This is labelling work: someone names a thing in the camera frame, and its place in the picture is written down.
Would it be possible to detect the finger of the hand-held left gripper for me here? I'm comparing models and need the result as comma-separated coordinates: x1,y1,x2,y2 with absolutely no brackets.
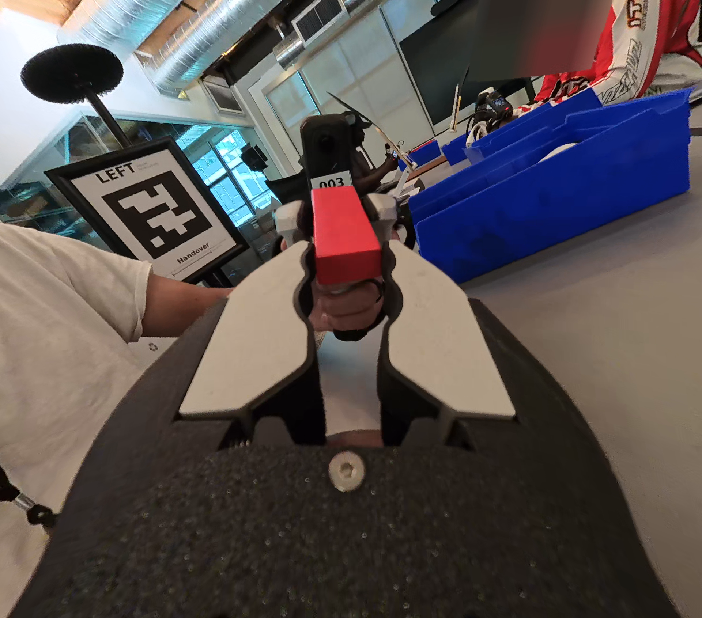
365,193,401,246
274,201,314,247

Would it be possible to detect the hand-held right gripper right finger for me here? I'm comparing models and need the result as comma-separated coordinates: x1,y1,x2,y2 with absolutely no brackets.
378,240,517,420

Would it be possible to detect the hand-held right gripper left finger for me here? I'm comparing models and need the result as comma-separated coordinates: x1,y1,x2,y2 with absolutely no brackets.
178,241,319,420

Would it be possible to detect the red object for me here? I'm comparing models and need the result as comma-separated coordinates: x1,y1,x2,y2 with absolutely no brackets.
312,187,383,285

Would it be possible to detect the blue plastic bin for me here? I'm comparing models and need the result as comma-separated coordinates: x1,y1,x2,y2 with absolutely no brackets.
408,87,693,284
441,91,604,166

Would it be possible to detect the person's left forearm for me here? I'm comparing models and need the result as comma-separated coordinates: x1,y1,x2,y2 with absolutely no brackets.
126,273,237,345

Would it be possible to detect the white air vent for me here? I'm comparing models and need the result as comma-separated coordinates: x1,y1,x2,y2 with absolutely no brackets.
291,0,349,48

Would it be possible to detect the framed black-white marker sign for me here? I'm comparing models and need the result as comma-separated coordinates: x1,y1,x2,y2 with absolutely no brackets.
45,137,250,285

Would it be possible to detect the white device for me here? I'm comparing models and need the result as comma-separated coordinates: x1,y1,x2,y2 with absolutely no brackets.
540,141,579,164

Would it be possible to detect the black floor lamp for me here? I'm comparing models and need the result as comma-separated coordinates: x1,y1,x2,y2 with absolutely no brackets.
21,43,132,150

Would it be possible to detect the black wall screen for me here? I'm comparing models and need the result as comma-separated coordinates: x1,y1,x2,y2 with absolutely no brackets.
399,0,541,128

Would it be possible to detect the small action camera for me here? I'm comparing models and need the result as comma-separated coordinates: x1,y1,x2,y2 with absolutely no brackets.
474,89,513,128

